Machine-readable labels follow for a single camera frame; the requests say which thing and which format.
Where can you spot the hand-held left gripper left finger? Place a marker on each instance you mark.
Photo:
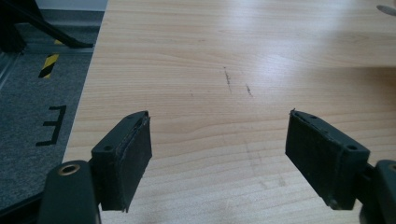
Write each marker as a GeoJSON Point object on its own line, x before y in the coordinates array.
{"type": "Point", "coordinates": [124, 161]}

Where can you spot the yellow black striped tape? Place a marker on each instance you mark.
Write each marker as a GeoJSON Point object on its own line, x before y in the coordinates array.
{"type": "Point", "coordinates": [49, 65]}

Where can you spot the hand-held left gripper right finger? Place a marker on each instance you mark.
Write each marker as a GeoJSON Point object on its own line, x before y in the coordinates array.
{"type": "Point", "coordinates": [323, 158]}

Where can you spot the black stand leg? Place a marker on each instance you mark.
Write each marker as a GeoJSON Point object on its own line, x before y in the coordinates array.
{"type": "Point", "coordinates": [21, 21]}

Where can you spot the grey object at table edge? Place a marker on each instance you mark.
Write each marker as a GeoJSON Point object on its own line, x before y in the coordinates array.
{"type": "Point", "coordinates": [387, 10]}

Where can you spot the black tape floor mark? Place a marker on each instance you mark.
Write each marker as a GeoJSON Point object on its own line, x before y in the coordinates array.
{"type": "Point", "coordinates": [54, 126]}

